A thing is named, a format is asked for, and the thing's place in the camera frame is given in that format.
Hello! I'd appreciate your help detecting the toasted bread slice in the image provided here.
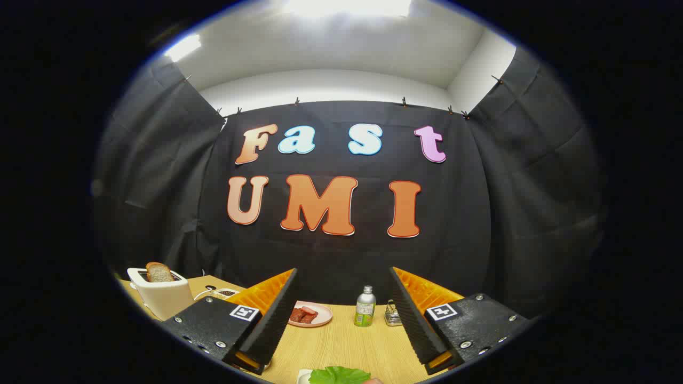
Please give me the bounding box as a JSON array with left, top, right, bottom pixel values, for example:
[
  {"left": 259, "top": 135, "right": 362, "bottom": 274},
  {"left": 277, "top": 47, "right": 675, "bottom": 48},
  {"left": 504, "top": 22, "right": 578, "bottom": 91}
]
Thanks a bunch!
[{"left": 146, "top": 262, "right": 174, "bottom": 283}]

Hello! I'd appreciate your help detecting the pink plate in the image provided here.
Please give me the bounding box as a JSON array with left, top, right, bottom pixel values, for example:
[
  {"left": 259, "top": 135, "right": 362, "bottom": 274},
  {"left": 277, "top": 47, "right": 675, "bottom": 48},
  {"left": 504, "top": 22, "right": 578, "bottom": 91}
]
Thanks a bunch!
[{"left": 289, "top": 301, "right": 333, "bottom": 327}]

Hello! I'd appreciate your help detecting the small ceiling light panel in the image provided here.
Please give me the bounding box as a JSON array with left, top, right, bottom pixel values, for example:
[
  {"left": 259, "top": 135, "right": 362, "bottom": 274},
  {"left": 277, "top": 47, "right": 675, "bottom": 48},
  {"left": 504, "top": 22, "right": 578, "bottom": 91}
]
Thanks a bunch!
[{"left": 163, "top": 33, "right": 202, "bottom": 63}]

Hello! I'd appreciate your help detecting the white toaster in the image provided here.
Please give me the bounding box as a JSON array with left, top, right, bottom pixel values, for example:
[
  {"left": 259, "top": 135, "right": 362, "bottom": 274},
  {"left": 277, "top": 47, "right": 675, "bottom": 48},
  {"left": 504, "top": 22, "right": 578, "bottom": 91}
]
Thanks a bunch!
[{"left": 127, "top": 267, "right": 195, "bottom": 322}]

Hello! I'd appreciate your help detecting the green lettuce leaf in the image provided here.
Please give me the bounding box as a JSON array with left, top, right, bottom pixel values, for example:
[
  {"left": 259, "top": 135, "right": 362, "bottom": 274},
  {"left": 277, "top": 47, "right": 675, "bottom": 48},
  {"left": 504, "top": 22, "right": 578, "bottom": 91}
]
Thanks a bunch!
[{"left": 309, "top": 366, "right": 371, "bottom": 384}]

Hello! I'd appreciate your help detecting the silver bottle with green label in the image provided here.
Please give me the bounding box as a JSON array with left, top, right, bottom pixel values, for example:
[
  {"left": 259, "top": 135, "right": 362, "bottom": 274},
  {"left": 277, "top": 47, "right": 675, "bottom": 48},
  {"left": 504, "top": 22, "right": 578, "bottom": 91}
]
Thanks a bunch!
[{"left": 354, "top": 285, "right": 377, "bottom": 327}]

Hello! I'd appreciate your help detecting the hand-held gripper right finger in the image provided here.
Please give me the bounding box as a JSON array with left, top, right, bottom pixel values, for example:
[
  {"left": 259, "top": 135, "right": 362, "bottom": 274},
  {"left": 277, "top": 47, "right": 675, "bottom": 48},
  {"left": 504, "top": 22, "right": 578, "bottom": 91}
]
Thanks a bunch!
[{"left": 389, "top": 267, "right": 534, "bottom": 375}]

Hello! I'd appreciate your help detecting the black backdrop cloth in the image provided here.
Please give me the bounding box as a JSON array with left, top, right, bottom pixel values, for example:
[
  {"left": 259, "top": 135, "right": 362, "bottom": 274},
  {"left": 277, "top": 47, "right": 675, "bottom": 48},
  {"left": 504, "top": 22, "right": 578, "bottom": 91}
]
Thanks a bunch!
[{"left": 92, "top": 47, "right": 609, "bottom": 321}]

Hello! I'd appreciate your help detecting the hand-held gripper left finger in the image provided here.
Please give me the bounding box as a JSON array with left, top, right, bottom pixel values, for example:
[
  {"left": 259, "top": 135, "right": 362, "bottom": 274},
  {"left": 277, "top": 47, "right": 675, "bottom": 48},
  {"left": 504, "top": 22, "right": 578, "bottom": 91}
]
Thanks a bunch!
[{"left": 162, "top": 268, "right": 298, "bottom": 375}]

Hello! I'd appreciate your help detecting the large ceiling light panel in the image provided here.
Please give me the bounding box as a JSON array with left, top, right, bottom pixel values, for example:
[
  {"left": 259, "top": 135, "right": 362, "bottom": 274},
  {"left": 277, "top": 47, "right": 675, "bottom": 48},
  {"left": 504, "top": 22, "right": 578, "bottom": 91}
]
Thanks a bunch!
[{"left": 277, "top": 0, "right": 414, "bottom": 19}]

